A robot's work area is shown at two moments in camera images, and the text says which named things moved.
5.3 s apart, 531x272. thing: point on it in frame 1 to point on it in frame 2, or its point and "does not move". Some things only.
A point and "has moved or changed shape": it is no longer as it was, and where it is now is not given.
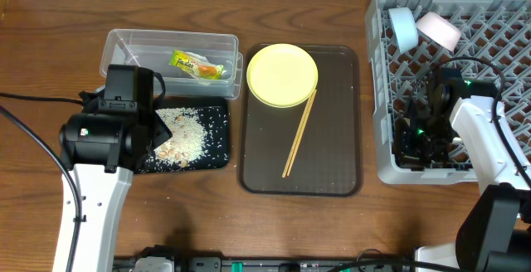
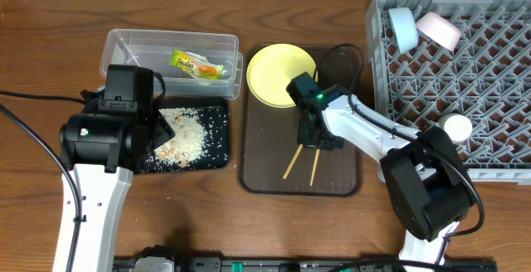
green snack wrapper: x=196 y=65 does not move
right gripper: x=408 y=159 to x=304 y=138
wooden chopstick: x=302 y=129 has moved or changed shape
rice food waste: x=188 y=140 does not move
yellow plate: x=282 y=75 does not move
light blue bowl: x=404 y=26 does not move
